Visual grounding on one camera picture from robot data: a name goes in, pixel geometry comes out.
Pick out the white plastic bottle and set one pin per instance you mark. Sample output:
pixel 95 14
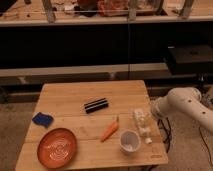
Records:
pixel 141 120

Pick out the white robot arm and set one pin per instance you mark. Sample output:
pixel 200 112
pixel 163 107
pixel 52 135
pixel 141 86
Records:
pixel 186 100

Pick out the orange ceramic bowl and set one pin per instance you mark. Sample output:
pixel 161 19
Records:
pixel 57 148

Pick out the black striped rectangular block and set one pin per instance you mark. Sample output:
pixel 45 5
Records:
pixel 96 105

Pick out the wooden table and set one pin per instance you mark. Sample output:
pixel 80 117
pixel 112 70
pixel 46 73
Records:
pixel 65 102

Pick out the orange toy carrot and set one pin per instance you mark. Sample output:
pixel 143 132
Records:
pixel 112 128

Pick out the blue crumpled cloth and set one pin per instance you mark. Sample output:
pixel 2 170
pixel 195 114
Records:
pixel 43 119

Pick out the black box on shelf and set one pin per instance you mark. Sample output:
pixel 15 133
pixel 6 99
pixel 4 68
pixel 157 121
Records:
pixel 194 59

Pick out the long wooden workbench shelf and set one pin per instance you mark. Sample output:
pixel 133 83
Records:
pixel 100 12

